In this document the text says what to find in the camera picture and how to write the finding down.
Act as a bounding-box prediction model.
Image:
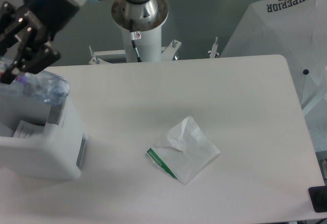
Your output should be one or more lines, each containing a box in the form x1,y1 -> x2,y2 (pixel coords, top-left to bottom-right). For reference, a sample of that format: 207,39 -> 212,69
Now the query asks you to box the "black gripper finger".
1,1 -> 28,56
1,26 -> 61,84

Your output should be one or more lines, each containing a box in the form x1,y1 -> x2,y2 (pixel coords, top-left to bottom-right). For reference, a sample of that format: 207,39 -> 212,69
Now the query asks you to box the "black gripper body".
10,0 -> 80,46

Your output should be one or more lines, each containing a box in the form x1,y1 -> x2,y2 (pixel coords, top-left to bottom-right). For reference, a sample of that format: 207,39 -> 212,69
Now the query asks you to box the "clear plastic water bottle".
1,70 -> 70,105

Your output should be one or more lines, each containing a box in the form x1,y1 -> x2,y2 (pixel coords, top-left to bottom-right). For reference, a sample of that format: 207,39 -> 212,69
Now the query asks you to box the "white plastic bag green stripe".
145,116 -> 220,185

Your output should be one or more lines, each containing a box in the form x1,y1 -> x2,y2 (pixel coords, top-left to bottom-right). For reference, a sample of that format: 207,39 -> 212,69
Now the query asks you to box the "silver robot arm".
1,0 -> 169,84

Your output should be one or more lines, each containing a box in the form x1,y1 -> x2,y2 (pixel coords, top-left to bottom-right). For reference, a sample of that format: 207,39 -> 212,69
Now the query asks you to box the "white paper in trash can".
13,120 -> 44,139

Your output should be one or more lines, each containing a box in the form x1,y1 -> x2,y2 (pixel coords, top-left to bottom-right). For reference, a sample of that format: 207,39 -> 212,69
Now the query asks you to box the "white plastic trash can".
1,93 -> 88,180

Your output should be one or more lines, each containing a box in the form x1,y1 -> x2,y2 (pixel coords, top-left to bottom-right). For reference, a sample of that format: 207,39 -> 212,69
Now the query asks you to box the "white umbrella with Superior print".
221,0 -> 326,107

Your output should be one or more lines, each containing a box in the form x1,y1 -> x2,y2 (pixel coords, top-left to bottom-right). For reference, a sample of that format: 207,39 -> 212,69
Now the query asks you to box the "black device at table edge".
308,186 -> 326,213

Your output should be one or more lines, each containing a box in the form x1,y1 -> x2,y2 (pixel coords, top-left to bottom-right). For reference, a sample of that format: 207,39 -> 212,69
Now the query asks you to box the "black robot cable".
118,0 -> 143,63

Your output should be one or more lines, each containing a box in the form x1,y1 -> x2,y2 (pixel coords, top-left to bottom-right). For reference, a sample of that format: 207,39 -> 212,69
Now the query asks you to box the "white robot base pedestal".
120,27 -> 161,63

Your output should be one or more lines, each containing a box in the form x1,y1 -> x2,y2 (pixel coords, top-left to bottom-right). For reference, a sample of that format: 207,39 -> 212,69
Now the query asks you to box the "white metal frame with bolts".
89,37 -> 220,65

